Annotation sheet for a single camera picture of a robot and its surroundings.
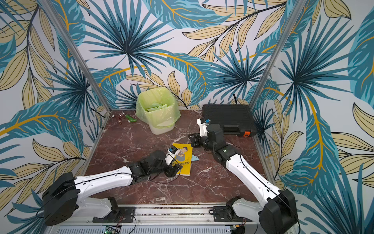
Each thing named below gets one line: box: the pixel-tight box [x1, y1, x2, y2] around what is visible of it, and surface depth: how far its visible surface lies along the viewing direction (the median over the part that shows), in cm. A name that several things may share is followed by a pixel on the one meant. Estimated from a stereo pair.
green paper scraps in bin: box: [147, 101, 168, 112], surface depth 103 cm
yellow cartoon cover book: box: [171, 143, 193, 177], surface depth 94 cm
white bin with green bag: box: [135, 86, 181, 136], surface depth 96 cm
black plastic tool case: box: [202, 103, 257, 137], surface depth 112 cm
